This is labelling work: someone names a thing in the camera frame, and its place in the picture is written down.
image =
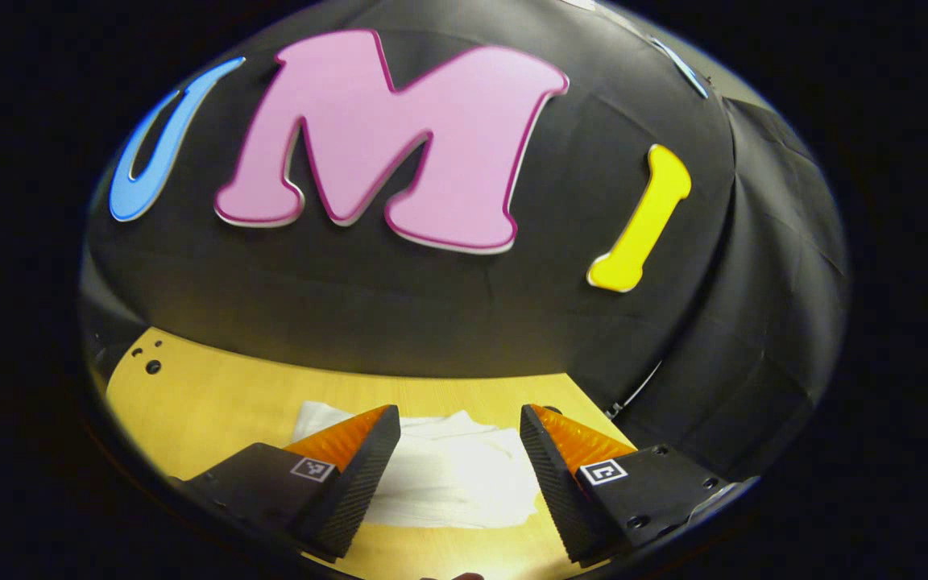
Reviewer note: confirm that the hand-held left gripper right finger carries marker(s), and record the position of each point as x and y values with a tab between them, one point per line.
548	475

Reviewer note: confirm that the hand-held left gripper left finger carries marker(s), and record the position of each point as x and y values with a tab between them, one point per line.
367	471

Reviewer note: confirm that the white jeans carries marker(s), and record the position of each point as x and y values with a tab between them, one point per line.
456	475

